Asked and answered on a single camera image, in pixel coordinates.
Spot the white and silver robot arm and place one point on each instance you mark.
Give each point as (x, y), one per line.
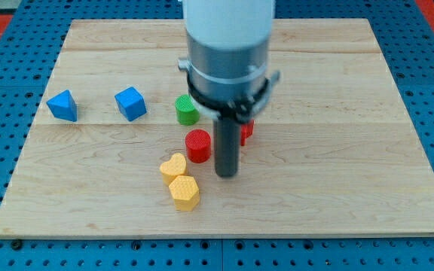
(226, 65)

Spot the yellow heart block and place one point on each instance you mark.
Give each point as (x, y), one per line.
(174, 167)

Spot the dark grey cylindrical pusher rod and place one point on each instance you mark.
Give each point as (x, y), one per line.
(226, 135)

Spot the red cylinder block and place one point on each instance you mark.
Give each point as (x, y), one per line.
(198, 145)

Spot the red block behind rod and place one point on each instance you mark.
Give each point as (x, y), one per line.
(246, 130)

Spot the green cylinder block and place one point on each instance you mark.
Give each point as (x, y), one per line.
(186, 113)

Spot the yellow hexagon block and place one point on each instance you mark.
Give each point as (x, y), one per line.
(185, 193)

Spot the blue cube block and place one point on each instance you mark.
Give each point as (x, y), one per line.
(131, 103)

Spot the wooden board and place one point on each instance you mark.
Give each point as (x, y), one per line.
(333, 155)

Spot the blue triangular prism block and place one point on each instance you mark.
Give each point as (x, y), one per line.
(63, 106)

